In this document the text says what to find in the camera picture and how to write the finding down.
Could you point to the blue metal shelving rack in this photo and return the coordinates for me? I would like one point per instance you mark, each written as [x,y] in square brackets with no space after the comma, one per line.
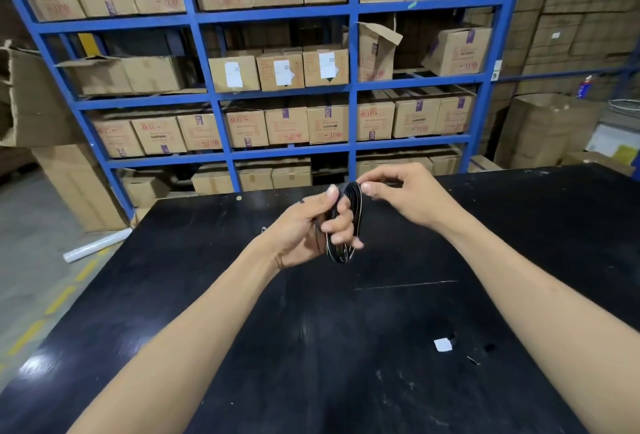
[352,78]

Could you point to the tall plain cardboard box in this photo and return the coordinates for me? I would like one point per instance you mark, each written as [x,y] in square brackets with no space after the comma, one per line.
[75,183]

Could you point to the person's left forearm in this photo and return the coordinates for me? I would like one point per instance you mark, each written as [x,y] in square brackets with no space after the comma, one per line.
[190,348]

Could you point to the large torn cardboard box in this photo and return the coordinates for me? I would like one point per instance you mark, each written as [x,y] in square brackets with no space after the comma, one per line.
[30,98]

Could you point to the person's right thumb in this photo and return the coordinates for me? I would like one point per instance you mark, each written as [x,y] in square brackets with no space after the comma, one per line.
[381,189]

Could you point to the person's left little finger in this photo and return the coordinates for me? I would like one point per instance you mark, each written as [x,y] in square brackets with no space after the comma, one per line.
[357,244]

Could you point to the person's left thumb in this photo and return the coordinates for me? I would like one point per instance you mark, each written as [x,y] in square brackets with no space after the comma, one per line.
[320,201]

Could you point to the person's left middle finger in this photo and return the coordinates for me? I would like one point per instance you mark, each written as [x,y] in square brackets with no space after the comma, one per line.
[334,224]

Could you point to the stack of plain cardboard boxes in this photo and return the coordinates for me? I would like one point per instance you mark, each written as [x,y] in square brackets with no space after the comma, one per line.
[575,13]

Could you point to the white paper scrap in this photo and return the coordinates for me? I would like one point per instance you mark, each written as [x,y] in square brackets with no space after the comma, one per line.
[443,345]

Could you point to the large open cardboard box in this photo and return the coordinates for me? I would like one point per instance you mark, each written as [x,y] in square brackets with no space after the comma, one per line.
[545,131]

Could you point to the person's right forearm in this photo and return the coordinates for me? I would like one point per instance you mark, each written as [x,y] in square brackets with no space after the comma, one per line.
[550,318]

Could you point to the person's right hand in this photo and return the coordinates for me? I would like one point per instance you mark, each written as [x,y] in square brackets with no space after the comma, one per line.
[425,198]

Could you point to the yellow sheet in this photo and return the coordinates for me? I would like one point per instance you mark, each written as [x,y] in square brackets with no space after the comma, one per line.
[625,155]

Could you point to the low flat cardboard box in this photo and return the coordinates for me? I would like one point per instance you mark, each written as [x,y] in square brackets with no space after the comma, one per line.
[597,161]

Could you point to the white paper roll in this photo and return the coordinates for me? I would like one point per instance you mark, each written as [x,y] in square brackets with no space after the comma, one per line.
[95,246]

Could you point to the small metal staple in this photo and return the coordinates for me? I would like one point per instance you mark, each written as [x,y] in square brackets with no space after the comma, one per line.
[473,360]

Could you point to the person's left hand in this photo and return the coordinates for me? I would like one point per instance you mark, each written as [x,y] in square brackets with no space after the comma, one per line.
[295,231]

